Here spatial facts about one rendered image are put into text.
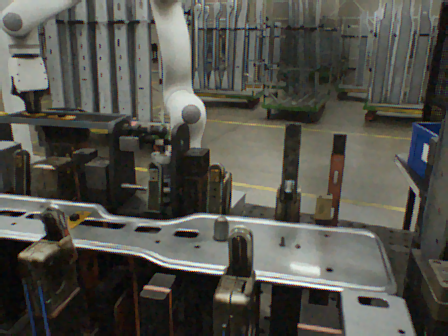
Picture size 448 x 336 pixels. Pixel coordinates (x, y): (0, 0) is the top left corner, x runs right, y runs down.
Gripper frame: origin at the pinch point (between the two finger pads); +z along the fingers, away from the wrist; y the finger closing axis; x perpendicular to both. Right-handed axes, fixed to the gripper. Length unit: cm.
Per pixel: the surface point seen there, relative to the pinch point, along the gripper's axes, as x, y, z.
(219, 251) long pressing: 80, 9, 19
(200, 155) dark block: 61, -9, 7
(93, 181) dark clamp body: 35.8, 5.4, 15.2
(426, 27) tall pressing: -17, -708, -43
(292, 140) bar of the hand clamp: 82, -15, 1
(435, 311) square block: 117, 5, 17
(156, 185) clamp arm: 54, 0, 13
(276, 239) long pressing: 87, -2, 19
